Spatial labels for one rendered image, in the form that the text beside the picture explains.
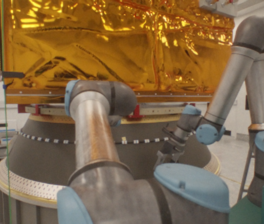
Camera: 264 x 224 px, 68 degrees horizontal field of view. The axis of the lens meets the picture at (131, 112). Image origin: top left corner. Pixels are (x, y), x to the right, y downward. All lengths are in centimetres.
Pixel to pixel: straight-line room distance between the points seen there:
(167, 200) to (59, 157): 119
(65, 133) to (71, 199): 119
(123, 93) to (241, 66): 40
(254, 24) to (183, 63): 99
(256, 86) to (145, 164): 81
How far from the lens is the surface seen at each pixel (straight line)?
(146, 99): 151
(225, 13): 217
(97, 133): 42
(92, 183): 30
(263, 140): 76
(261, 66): 89
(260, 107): 88
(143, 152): 136
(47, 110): 157
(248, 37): 77
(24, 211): 163
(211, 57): 195
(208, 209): 31
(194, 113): 89
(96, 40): 134
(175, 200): 30
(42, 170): 149
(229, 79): 75
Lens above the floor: 178
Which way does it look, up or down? 4 degrees down
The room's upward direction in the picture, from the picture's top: straight up
